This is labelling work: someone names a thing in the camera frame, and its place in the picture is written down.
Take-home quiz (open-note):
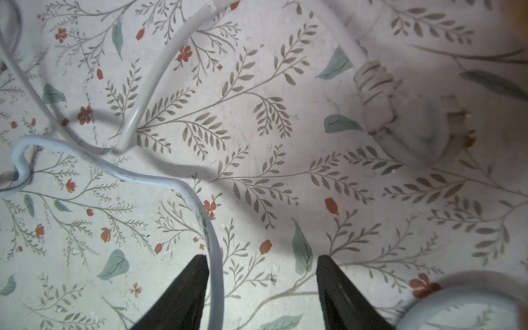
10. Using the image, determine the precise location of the light blue power strip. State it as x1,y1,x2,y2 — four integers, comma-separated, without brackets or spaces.
0,135,528,330

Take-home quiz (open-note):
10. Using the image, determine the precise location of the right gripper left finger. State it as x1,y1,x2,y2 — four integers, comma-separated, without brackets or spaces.
132,254,210,330

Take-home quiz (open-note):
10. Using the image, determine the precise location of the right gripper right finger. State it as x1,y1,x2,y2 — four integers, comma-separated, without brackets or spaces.
316,255,394,330

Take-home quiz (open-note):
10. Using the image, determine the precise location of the floral table mat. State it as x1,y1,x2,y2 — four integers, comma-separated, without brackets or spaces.
1,1,527,329

